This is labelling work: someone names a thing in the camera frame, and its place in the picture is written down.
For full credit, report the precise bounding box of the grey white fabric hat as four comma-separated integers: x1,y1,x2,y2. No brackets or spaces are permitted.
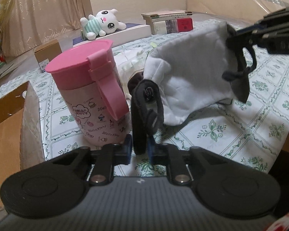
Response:
128,21,257,155

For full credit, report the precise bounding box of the white cloth pile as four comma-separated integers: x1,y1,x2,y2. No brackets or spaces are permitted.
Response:
114,44,157,100

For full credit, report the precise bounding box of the open brown cardboard tray box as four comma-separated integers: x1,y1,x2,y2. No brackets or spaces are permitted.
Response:
0,81,45,211

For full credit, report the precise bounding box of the stack of books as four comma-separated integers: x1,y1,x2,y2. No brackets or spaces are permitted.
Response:
141,10,193,35

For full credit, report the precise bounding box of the pink Hello Kitty cup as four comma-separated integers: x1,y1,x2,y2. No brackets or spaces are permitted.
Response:
45,40,131,146

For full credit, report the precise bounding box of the small closed cardboard box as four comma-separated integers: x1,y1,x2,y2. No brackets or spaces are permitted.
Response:
34,39,62,73

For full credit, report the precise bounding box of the white flat box blue top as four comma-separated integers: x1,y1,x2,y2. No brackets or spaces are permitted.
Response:
72,22,152,48

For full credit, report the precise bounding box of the white plush cat toy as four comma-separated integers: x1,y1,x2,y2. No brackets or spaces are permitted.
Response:
80,9,127,41

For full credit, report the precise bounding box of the beige curtain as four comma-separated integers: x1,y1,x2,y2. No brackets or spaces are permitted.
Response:
0,0,92,57

